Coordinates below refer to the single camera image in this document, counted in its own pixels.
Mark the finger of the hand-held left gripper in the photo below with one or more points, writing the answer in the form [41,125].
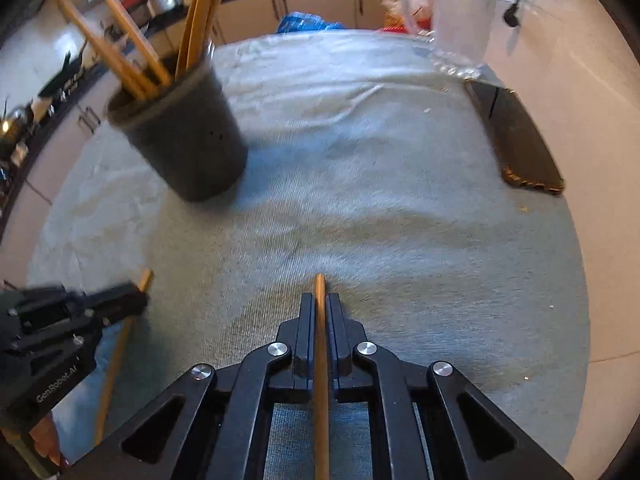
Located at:
[115,302]

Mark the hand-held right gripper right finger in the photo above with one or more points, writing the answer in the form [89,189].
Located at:
[334,345]

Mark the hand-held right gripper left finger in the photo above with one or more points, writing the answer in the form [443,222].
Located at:
[306,345]

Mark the dark grey utensil holder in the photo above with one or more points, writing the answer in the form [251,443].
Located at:
[190,150]

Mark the person's left hand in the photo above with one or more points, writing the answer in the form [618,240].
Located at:
[46,435]

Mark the teal table cloth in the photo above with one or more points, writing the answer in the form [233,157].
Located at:
[375,185]

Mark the steel pot with lid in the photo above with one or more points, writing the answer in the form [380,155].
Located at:
[15,120]

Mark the black wok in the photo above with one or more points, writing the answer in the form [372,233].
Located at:
[57,82]

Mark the black smartphone in brown case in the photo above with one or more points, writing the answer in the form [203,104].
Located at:
[520,145]

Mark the silver cooking pot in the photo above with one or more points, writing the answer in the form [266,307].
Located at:
[162,0]

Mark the blue plastic bag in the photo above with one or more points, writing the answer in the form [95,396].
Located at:
[300,21]

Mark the orange plastic bag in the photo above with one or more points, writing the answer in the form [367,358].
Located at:
[392,7]

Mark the clear glass pitcher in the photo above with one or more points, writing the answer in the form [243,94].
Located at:
[460,15]

